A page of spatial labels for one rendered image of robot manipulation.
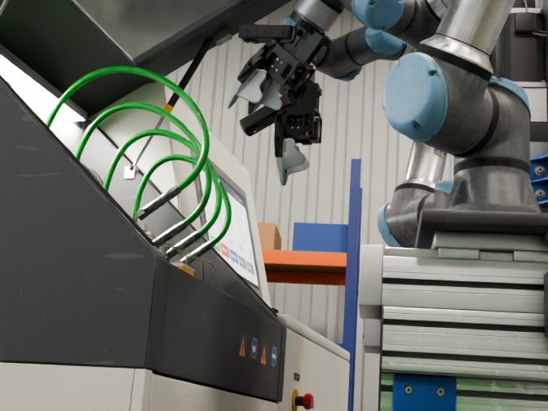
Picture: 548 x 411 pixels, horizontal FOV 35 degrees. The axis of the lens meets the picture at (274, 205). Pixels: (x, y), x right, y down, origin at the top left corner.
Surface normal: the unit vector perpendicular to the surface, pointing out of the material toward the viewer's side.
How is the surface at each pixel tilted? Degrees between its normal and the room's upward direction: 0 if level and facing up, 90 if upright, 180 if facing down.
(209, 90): 90
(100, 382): 90
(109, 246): 90
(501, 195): 72
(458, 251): 90
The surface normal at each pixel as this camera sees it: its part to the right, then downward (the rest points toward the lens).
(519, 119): 0.65, -0.16
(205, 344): 0.96, -0.01
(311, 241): -0.10, -0.28
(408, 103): -0.80, -0.11
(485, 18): 0.18, 0.25
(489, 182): -0.26, -0.55
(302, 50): -0.48, -0.05
